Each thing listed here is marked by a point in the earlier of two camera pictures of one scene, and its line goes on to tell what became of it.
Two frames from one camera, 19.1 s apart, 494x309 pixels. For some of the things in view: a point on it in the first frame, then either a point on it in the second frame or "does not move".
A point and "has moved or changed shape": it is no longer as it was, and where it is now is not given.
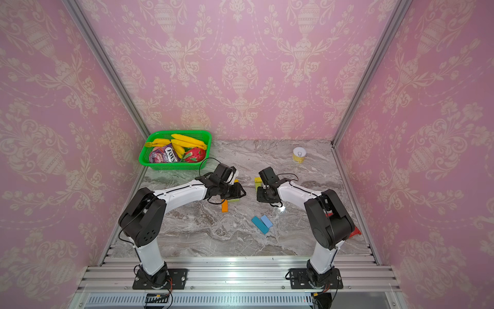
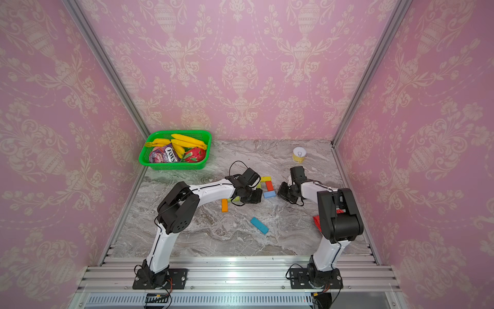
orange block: (224, 205) does not move
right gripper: (257, 195) to (279, 193)
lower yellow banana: (180, 150) does not move
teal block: (258, 221) does not move
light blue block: (266, 221) has moved or changed shape
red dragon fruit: (194, 154) does not move
